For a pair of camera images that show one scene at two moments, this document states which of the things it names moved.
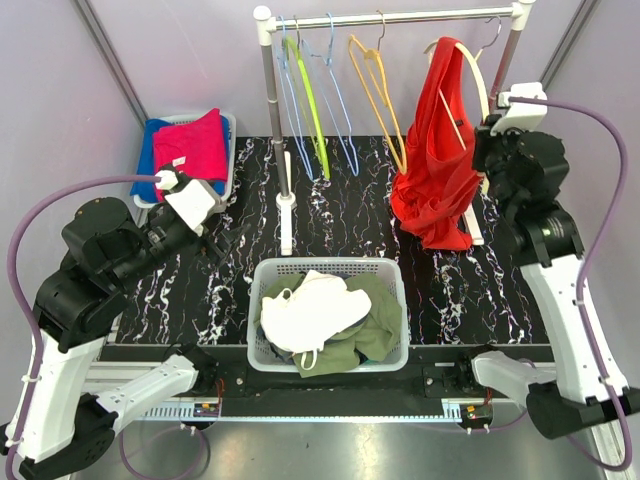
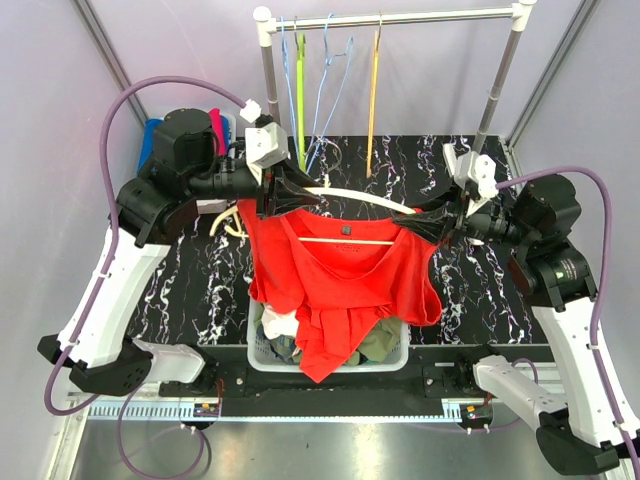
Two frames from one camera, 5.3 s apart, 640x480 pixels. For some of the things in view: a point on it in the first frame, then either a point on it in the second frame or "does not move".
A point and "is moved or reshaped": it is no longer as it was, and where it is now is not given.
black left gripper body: x=166 y=234 -> x=230 y=182
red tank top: x=433 y=195 -> x=338 y=272
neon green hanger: x=295 y=47 is moved or reshaped
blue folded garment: x=146 y=167 does not move
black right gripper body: x=493 y=152 -> x=492 y=225
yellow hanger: x=376 y=61 is moved or reshaped
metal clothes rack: x=267 y=26 does not move
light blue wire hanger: x=306 y=43 -> x=333 y=71
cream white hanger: x=468 y=218 -> x=218 y=228
